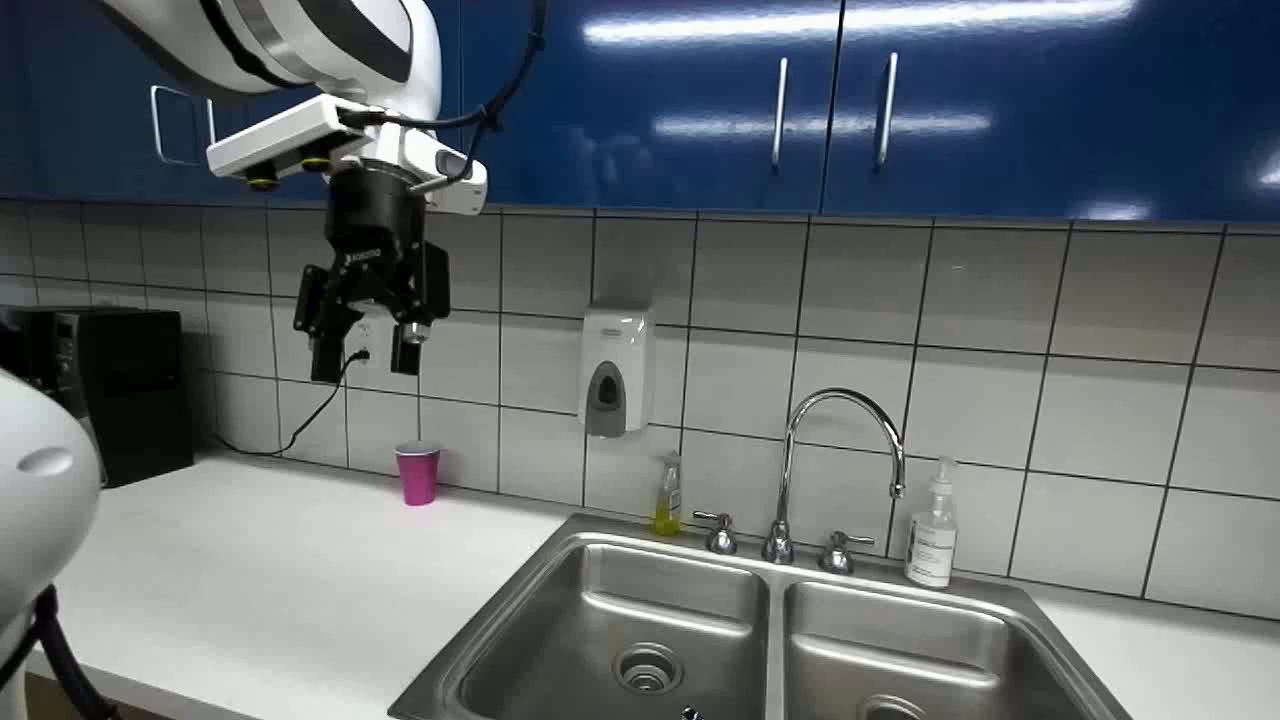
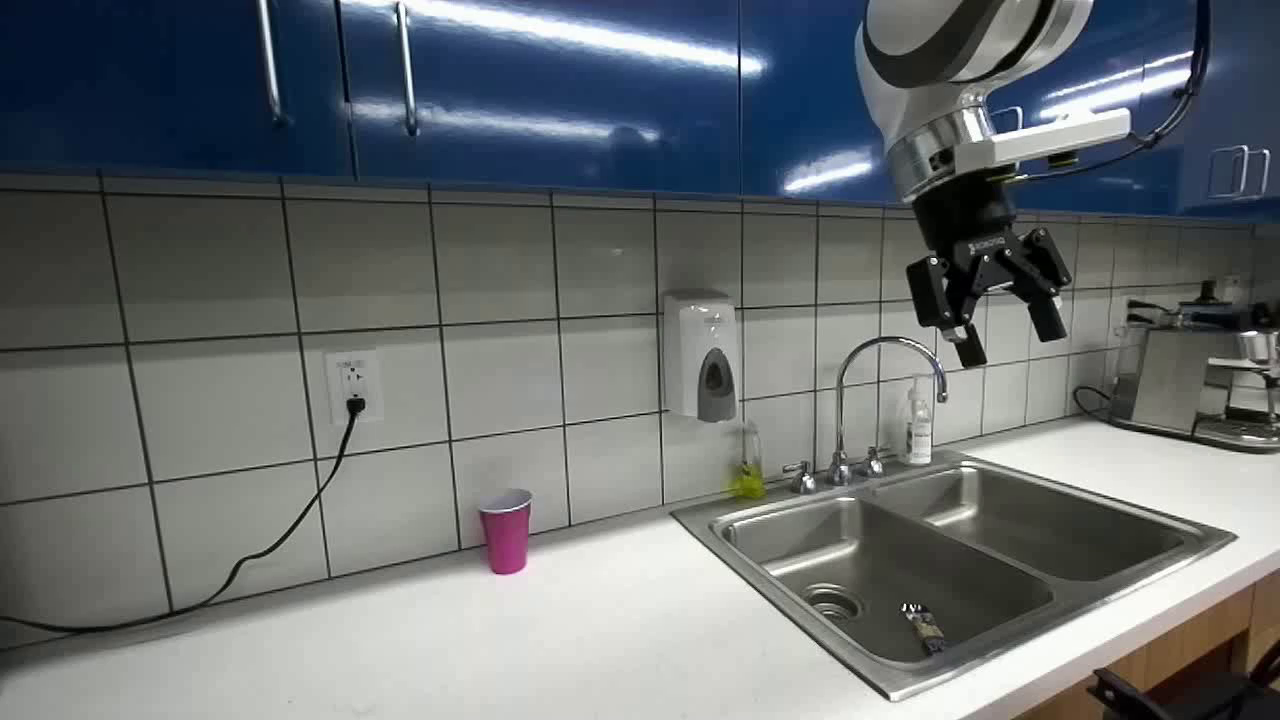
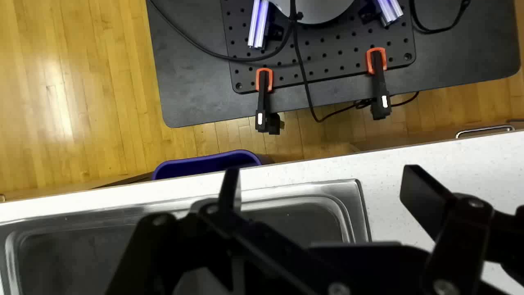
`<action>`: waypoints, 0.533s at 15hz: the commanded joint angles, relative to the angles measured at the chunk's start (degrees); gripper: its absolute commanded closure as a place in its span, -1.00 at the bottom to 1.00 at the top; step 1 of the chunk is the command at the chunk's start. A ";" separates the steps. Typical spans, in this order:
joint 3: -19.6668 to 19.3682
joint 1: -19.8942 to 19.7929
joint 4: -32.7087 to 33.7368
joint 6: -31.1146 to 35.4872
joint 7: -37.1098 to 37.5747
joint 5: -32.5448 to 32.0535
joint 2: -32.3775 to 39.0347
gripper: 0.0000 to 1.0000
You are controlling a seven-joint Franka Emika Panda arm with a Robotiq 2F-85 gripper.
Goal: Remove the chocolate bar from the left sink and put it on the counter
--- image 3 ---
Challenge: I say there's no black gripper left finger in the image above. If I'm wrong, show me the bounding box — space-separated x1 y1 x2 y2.
104 166 350 295

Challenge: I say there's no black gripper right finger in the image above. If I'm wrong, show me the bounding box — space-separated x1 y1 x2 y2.
399 163 524 295

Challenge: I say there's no grey round robot base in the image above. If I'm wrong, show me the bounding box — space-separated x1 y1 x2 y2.
271 0 356 27

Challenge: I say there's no stainless steel double sink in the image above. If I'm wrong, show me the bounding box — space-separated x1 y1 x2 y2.
0 179 373 295

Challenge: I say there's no orange black bar clamp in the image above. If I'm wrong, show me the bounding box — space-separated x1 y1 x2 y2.
253 68 284 137
364 46 392 122

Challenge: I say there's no white aluminium profile bar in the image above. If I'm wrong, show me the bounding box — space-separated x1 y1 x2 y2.
374 0 405 27
245 0 271 51

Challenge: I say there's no blue plastic bin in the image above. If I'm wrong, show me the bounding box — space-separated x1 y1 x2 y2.
151 150 261 181

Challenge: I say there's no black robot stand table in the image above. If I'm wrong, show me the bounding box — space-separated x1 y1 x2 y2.
145 0 520 130

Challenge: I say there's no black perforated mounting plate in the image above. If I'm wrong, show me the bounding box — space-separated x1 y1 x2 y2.
219 0 417 96

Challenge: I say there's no silver drawer handle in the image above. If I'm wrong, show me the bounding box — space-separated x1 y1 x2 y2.
453 123 515 140

